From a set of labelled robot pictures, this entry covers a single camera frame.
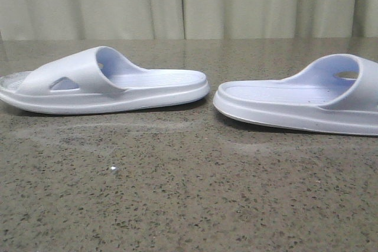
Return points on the pale grey-green curtain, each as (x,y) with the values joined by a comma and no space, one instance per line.
(185,19)

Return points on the light blue slipper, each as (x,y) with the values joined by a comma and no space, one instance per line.
(334,94)
(100,80)

